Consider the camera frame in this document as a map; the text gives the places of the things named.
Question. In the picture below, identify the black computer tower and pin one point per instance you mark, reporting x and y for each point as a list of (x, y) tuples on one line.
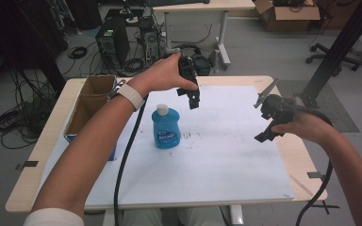
[(111, 44)]

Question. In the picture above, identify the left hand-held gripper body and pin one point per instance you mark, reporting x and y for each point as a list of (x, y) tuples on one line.
[(187, 73)]

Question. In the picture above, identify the silver wristwatch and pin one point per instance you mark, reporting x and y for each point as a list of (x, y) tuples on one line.
[(118, 87)]

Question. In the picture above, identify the person's left hand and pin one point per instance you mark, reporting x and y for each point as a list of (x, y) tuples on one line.
[(160, 77)]

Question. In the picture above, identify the open computer case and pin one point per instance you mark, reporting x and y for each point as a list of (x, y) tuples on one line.
[(151, 39)]

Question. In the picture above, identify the black office chair base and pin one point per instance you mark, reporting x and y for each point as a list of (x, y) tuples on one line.
[(330, 55)]

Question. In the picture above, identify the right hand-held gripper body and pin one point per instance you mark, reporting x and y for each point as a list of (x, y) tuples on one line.
[(276, 108)]

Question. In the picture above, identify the white desk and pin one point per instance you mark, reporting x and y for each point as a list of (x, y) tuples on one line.
[(201, 6)]

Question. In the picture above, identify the cardboard box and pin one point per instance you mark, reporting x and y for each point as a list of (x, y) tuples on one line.
[(89, 103)]

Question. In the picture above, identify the grey floor mat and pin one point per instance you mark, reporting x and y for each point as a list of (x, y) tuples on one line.
[(330, 106)]

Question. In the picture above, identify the blue bottle with white cap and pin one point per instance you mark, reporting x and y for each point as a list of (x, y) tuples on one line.
[(166, 128)]

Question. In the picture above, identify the black metal stand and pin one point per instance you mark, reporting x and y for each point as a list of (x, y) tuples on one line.
[(339, 53)]

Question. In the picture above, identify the brown cardboard carton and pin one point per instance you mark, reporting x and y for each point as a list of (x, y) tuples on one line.
[(287, 15)]

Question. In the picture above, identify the white table leg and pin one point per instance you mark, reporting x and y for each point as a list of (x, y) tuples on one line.
[(235, 215)]

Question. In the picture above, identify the light wooden table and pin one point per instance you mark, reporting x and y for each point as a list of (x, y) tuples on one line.
[(48, 141)]

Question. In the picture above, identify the black bag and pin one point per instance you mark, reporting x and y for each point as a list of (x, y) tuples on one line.
[(201, 62)]

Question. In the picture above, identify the white sleeve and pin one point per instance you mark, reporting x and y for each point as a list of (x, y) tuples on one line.
[(53, 218)]

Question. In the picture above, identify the black tape strip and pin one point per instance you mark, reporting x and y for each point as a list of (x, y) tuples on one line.
[(315, 174), (28, 164)]

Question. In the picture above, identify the white table mat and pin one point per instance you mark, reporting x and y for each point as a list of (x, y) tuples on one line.
[(226, 150)]

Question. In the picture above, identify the person's right hand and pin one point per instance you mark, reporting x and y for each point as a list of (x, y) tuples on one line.
[(308, 127)]

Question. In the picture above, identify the white wristband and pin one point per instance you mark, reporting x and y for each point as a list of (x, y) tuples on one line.
[(132, 95)]

